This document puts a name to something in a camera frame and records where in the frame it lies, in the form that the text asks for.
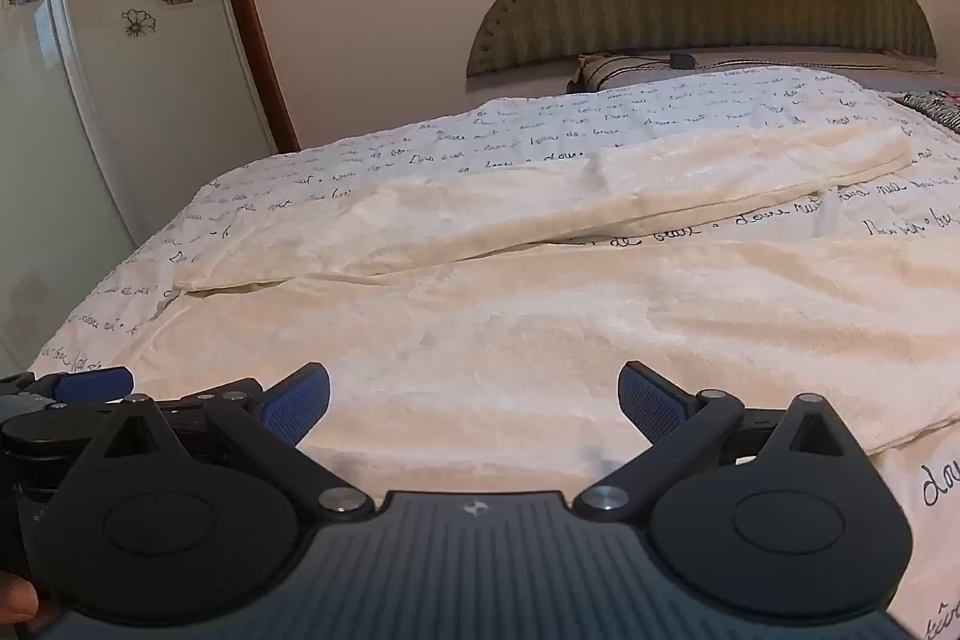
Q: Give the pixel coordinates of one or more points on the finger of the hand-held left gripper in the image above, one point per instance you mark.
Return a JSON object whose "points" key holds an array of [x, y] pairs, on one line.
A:
{"points": [[94, 383]]}

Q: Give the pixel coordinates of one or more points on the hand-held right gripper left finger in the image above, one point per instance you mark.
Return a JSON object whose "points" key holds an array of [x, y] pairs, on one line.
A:
{"points": [[296, 404]]}

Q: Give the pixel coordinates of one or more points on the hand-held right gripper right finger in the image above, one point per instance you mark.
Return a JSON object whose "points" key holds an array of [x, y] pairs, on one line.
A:
{"points": [[649, 404]]}

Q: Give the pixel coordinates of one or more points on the person's left hand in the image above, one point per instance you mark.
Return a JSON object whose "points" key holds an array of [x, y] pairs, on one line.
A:
{"points": [[15, 599]]}

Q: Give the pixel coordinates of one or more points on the curved glass shower partition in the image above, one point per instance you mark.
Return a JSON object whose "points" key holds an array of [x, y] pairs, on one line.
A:
{"points": [[150, 145]]}

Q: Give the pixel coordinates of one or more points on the white script-print quilt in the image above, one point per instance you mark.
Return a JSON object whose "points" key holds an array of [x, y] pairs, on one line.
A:
{"points": [[525, 119]]}

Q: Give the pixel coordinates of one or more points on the black charger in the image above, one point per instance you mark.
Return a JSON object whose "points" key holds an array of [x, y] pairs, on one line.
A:
{"points": [[681, 60]]}

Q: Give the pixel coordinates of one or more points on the striped pillow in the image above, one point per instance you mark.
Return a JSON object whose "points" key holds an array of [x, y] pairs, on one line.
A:
{"points": [[750, 66]]}

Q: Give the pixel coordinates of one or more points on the patterned dark cloth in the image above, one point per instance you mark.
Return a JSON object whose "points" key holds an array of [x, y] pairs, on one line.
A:
{"points": [[934, 109]]}

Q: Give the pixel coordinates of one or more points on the brown wooden door frame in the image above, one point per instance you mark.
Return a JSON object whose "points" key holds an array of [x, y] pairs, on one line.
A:
{"points": [[251, 25]]}

